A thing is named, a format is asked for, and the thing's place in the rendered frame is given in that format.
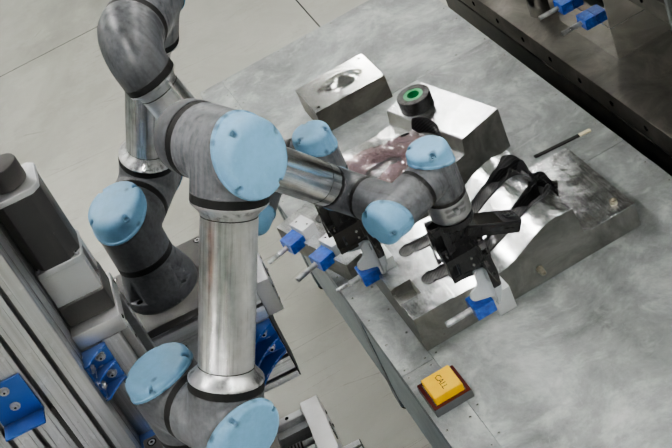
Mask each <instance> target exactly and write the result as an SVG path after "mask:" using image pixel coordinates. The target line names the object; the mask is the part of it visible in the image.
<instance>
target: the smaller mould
mask: <svg viewBox="0 0 672 448"><path fill-rule="evenodd" d="M295 91H296V93H297V95H298V97H299V99H300V102H301V104H302V106H303V108H304V110H305V112H306V113H307V114H308V115H309V116H310V117H311V119H312V120H320V121H323V122H325V123H326V124H327V125H328V126H329V128H330V130H331V131H332V130H334V129H336V128H338V127H340V126H341V125H343V124H345V123H347V122H348V121H350V120H352V119H354V118H356V117H357V116H359V115H361V114H363V113H365V112H366V111H368V110H370V109H372V108H373V107H375V106H377V105H379V104H381V103H382V102H384V101H386V100H388V99H389V98H391V97H393V95H392V93H391V90H390V88H389V85H388V83H387V80H386V78H385V75H384V74H383V73H382V72H381V71H380V70H378V69H377V68H376V67H375V66H374V65H373V64H372V63H371V62H370V61H369V60H368V59H367V58H366V57H365V56H364V55H363V54H362V53H361V54H359V55H357V56H356V57H354V58H352V59H350V60H348V61H347V62H345V63H343V64H341V65H339V66H337V67H336V68H334V69H332V70H330V71H328V72H327V73H325V74H323V75H321V76H319V77H318V78H316V79H314V80H312V81H310V82H309V83H307V84H305V85H303V86H301V87H300V88H298V89H296V90H295Z"/></svg>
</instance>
